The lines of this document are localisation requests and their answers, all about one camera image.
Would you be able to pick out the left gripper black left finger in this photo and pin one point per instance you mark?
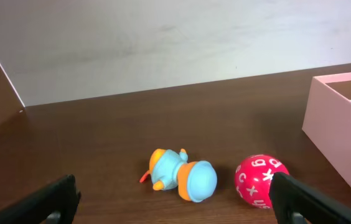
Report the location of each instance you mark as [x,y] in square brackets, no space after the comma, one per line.
[61,196]

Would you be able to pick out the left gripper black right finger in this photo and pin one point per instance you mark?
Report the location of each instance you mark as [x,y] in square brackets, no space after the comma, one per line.
[295,202]

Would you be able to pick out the red ball with white letters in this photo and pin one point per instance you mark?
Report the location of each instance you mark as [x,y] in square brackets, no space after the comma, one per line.
[253,178]

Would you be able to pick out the white open cardboard box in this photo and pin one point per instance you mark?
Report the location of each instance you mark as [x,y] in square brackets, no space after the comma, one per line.
[327,120]

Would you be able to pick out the blue and orange toy figure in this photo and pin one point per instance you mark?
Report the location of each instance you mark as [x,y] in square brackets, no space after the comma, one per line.
[195,181]

